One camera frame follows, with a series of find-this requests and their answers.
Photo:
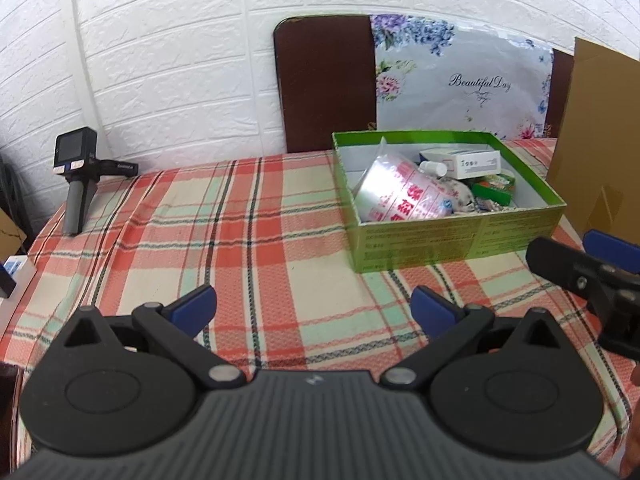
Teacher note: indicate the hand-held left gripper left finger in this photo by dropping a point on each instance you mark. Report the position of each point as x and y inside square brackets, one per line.
[192, 306]

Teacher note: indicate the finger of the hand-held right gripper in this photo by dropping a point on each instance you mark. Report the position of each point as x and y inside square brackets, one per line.
[612, 246]
[555, 260]

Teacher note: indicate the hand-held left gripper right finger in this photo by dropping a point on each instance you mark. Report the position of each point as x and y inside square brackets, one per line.
[432, 306]

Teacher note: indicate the green cardboard box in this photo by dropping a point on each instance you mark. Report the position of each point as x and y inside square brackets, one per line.
[425, 245]

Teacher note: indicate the small green box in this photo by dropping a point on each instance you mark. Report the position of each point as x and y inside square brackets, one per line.
[492, 191]

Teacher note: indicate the clear plastic bag red print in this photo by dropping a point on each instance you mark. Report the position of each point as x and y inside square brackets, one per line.
[400, 195]

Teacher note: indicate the white medicine box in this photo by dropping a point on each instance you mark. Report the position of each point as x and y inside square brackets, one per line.
[475, 162]

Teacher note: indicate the plaid blanket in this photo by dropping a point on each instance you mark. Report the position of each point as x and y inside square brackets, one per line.
[250, 240]

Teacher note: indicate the brown cardboard sheet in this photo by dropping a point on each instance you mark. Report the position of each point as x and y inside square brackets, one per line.
[595, 135]

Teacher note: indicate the pale patterned pouch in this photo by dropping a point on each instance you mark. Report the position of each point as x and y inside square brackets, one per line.
[460, 195]

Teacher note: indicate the small white bottle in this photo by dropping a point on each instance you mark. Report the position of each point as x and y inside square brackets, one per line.
[432, 166]

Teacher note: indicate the white blue box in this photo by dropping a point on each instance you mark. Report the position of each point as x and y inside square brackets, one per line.
[22, 270]

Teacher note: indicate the small black object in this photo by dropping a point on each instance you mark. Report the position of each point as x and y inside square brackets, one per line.
[7, 280]

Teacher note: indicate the small cardboard piece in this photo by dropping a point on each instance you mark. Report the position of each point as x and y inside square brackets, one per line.
[10, 235]

